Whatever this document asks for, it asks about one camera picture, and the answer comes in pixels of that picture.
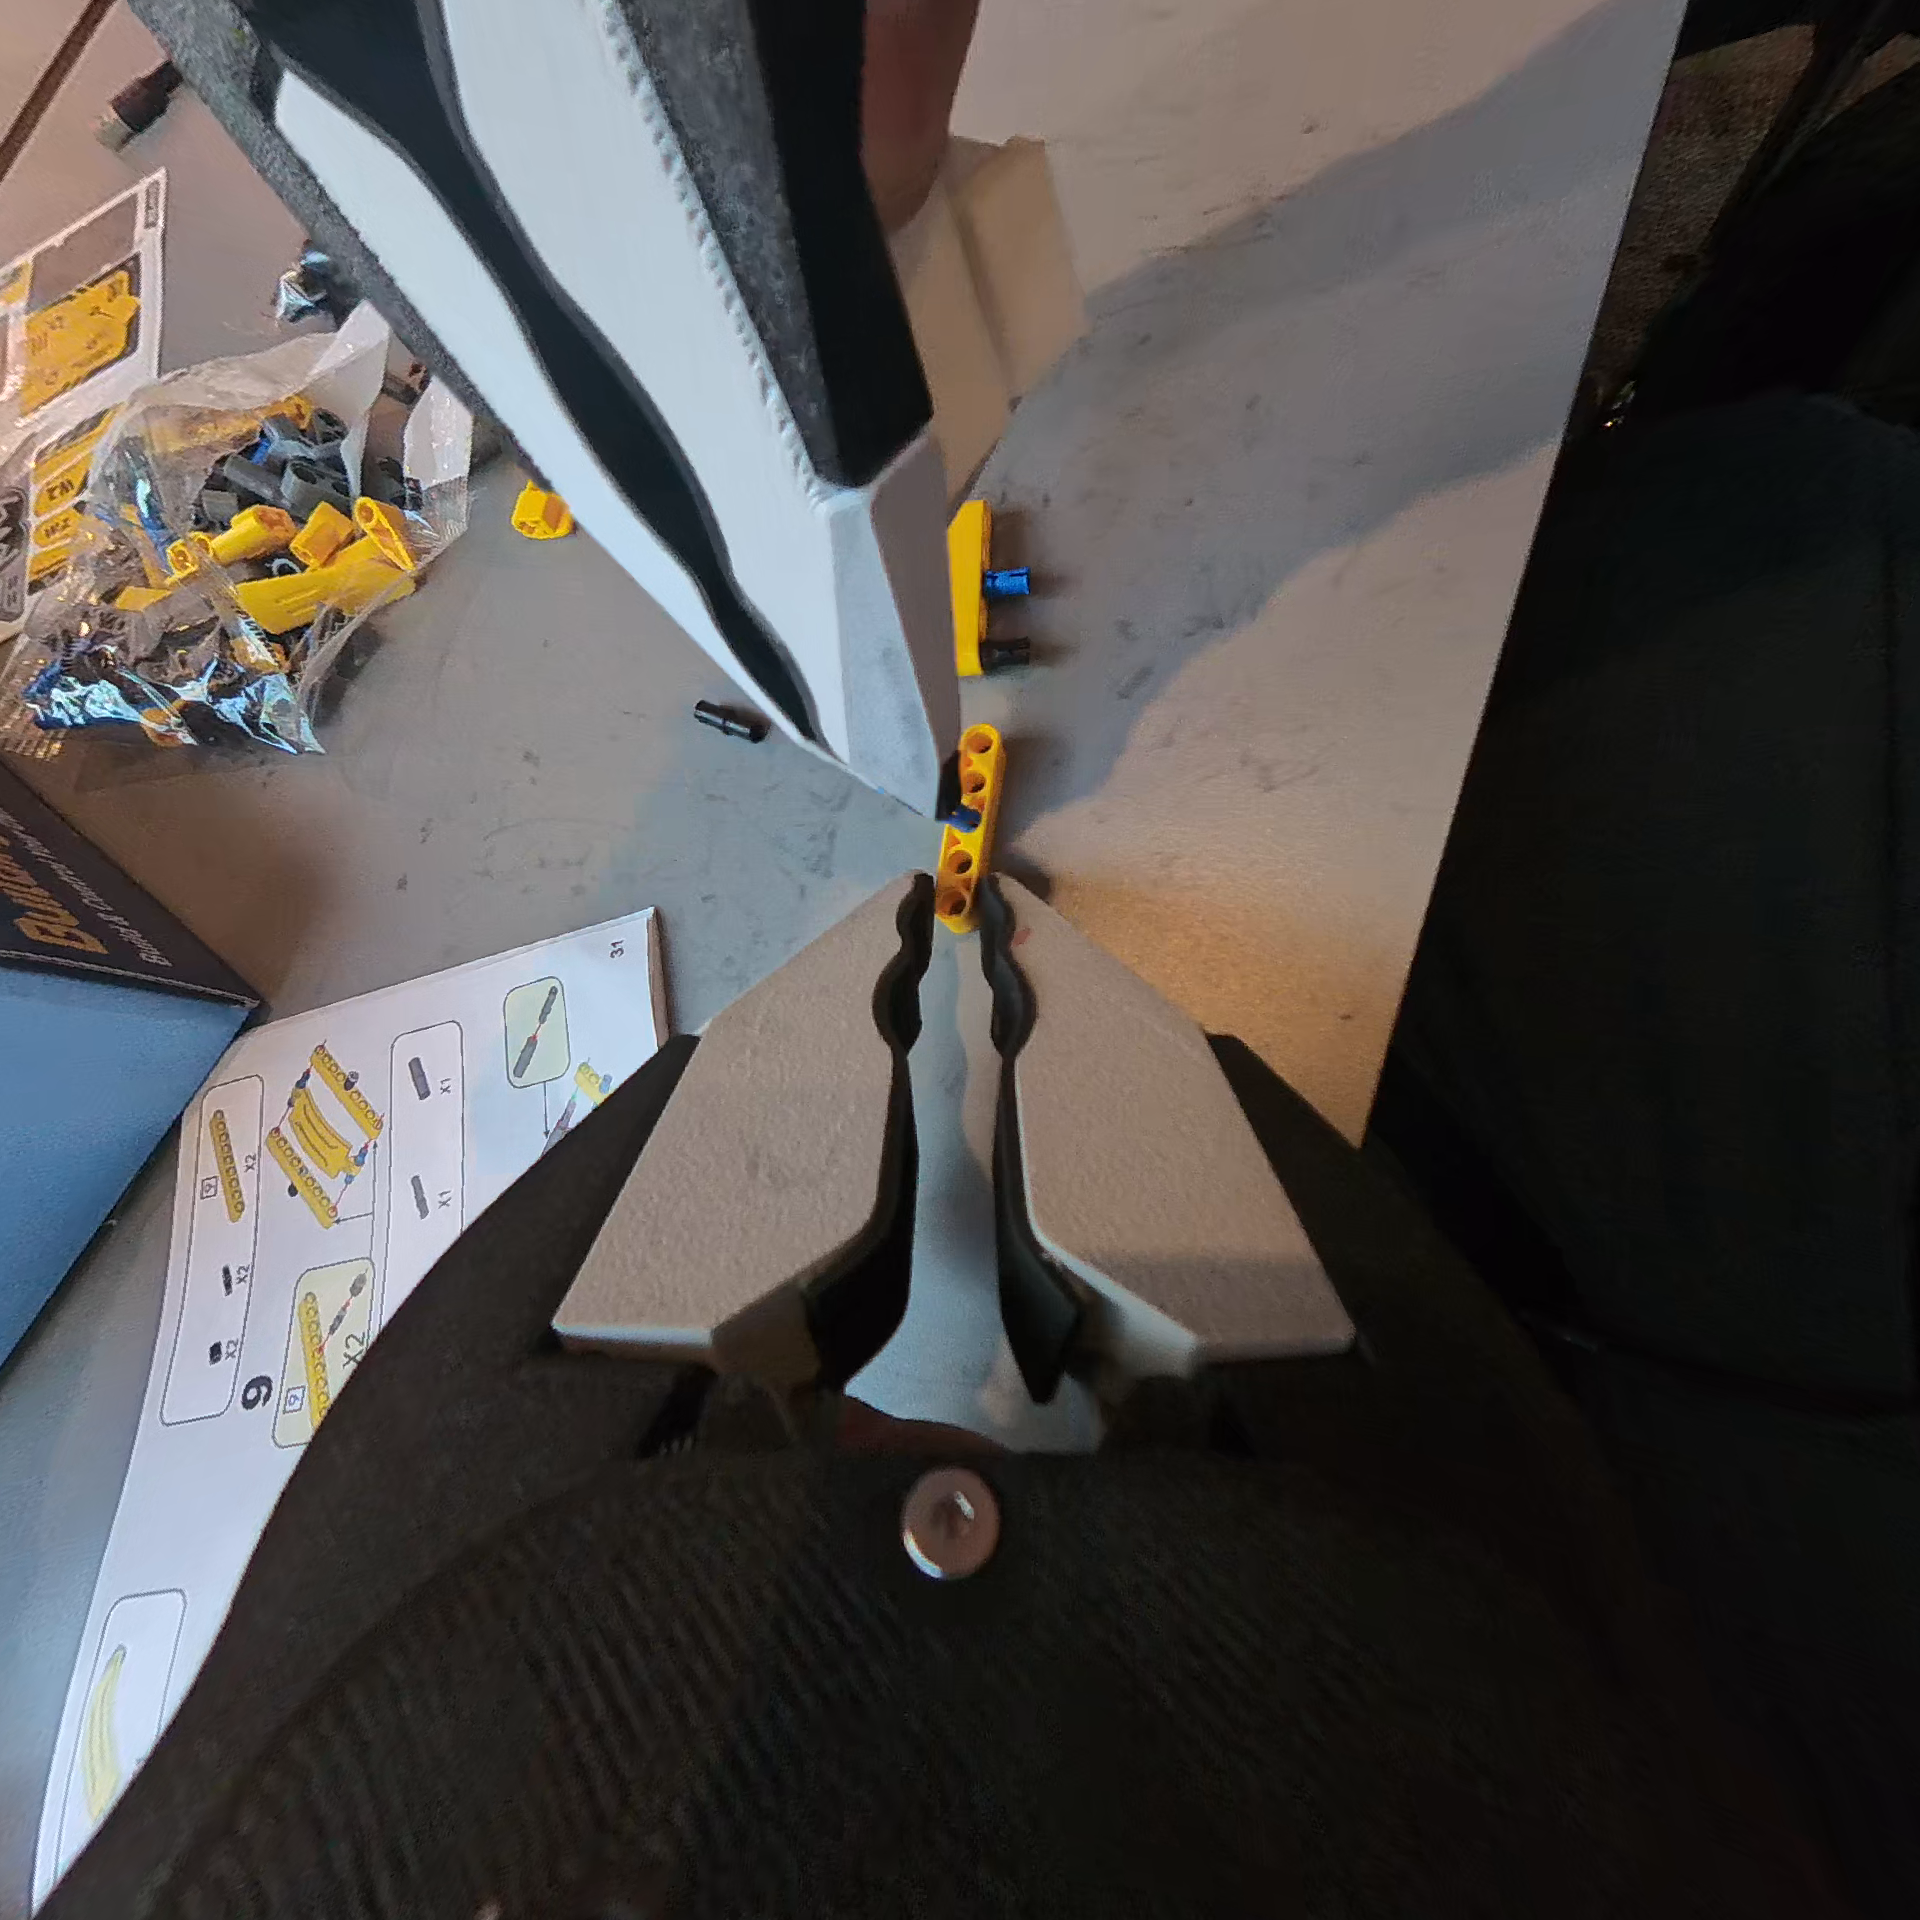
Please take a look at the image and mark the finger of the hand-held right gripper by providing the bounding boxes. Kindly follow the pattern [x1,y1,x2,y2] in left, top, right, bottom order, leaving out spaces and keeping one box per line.
[262,0,828,749]
[428,0,966,820]

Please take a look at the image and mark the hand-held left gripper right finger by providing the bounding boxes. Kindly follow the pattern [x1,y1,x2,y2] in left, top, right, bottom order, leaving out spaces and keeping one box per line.
[981,872,1353,1404]

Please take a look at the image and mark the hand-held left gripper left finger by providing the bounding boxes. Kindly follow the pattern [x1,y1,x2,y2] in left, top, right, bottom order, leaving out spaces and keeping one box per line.
[551,872,935,1390]

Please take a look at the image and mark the yellow five-hole beam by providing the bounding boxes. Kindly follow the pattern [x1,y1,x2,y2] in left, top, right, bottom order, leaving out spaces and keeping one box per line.
[935,721,1007,935]
[948,498,994,680]

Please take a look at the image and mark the grey desk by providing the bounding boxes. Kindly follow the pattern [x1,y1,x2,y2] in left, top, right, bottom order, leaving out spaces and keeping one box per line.
[0,0,1688,1652]

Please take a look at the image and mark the person's right hand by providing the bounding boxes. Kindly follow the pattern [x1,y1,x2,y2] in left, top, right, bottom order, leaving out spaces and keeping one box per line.
[858,0,980,239]

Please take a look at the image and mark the plastic bag of yellow parts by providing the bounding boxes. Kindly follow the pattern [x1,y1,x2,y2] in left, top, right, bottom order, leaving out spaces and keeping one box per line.
[17,308,475,750]

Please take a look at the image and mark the yellow and grey sticker sheet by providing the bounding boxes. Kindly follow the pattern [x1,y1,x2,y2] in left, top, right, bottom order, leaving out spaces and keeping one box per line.
[0,169,165,638]

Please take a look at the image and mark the open instruction booklet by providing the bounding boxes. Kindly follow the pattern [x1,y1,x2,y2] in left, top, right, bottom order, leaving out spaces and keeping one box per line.
[30,905,664,1906]

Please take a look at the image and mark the person's legs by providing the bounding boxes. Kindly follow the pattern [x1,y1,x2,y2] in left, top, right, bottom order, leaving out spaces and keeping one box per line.
[1357,0,1920,1920]

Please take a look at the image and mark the dark blue kit box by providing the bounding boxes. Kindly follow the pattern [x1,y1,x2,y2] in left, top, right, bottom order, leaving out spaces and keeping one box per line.
[0,764,261,1367]

